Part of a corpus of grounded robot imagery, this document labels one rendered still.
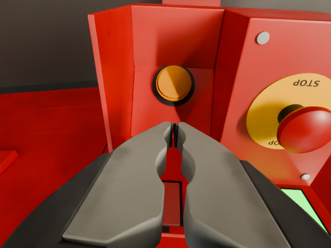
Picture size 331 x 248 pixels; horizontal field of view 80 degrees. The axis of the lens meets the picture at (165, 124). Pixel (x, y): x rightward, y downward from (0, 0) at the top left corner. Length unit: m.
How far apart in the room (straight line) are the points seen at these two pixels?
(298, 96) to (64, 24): 0.97
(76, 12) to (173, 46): 0.82
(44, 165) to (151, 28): 0.44
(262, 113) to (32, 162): 0.54
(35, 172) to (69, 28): 0.67
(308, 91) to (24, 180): 0.54
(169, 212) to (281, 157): 0.12
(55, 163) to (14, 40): 0.75
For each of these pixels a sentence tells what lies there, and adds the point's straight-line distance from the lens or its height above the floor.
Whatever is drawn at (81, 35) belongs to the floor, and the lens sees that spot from 1.03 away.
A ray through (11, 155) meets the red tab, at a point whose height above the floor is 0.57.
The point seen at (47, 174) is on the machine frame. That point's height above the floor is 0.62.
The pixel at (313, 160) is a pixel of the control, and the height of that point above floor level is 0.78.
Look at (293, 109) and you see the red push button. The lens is 0.18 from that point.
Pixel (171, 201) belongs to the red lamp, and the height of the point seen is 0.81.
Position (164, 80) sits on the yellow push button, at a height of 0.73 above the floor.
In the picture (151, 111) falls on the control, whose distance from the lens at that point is 0.22.
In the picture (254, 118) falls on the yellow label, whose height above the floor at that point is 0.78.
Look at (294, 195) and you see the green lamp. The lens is 0.25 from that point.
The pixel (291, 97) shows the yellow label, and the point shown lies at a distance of 0.19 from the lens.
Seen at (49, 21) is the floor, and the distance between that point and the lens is 1.08.
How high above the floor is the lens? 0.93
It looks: 57 degrees down
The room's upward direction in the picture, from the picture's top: 175 degrees counter-clockwise
